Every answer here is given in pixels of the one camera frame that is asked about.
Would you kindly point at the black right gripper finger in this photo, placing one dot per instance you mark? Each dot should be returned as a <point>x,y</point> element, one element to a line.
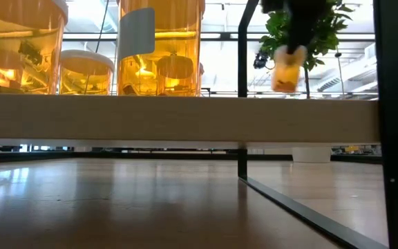
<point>306,24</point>

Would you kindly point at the light wooden shelf board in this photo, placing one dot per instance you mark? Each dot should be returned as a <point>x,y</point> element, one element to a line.
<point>150,119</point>

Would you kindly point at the green leafy potted tree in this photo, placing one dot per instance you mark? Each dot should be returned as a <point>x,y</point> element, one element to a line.
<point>327,34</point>

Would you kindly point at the black ceiling spotlight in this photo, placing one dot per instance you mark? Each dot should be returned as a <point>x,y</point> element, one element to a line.
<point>260,61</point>

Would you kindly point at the white plant pot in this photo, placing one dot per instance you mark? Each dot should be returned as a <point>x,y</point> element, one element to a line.
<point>311,155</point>

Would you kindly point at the yellow broom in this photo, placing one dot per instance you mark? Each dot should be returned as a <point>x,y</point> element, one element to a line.
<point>352,149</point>

